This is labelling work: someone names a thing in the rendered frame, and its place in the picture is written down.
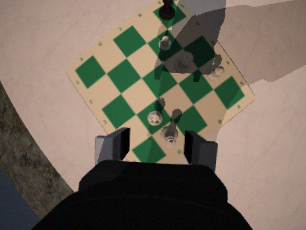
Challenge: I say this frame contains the white pawn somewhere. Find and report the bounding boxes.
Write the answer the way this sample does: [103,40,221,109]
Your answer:
[159,36,171,51]

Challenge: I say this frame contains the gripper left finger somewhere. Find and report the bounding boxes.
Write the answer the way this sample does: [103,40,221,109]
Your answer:
[95,127,130,166]

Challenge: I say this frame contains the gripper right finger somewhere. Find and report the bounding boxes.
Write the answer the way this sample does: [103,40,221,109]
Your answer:
[184,130,218,173]

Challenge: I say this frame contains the green and cream chessboard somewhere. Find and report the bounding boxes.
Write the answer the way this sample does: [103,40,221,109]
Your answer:
[64,0,256,164]

